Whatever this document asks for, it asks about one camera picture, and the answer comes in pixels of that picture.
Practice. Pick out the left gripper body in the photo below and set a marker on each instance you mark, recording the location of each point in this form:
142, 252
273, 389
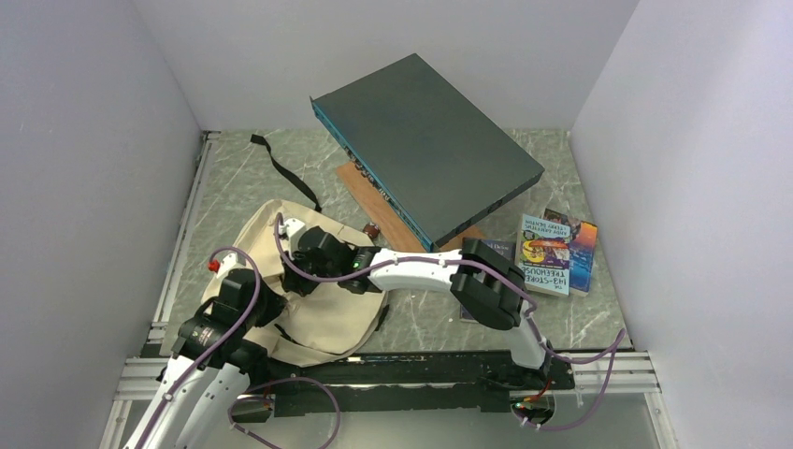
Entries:
266, 307

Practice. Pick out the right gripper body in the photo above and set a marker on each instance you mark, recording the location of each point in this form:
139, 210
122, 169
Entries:
299, 260

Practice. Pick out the cream canvas backpack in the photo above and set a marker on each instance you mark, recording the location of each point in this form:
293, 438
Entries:
328, 324

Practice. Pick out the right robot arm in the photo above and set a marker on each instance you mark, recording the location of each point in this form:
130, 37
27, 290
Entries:
372, 269

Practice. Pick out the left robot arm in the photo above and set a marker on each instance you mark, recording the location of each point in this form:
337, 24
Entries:
212, 363

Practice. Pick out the brown pipe tee fitting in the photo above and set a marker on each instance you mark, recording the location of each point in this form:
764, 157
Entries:
371, 230

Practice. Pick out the wooden board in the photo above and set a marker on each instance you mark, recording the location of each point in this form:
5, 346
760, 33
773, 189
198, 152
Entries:
379, 212

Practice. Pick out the dark purple paperback book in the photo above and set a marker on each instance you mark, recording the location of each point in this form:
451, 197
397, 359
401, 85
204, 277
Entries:
486, 295

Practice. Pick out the treehouse paperback book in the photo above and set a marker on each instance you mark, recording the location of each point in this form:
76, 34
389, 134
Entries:
543, 254

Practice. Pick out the blue orange paperback book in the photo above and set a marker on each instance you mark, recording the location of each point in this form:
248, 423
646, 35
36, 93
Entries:
582, 244

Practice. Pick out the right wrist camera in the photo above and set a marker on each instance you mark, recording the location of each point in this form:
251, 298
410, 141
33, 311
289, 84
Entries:
291, 230

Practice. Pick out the dark grey network switch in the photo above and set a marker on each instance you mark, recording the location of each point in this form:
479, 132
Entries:
440, 162

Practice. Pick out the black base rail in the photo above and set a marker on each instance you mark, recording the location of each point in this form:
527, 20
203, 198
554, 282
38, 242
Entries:
384, 382

